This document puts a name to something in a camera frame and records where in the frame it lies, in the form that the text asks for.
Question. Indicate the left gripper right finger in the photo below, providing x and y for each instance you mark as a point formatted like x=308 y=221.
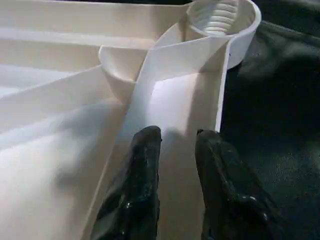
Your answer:
x=225 y=200

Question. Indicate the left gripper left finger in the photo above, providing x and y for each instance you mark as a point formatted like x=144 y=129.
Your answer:
x=135 y=195

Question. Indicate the white plastic table top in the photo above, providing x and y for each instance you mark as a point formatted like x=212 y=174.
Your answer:
x=75 y=75

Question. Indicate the black work mat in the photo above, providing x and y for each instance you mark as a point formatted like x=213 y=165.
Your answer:
x=275 y=100

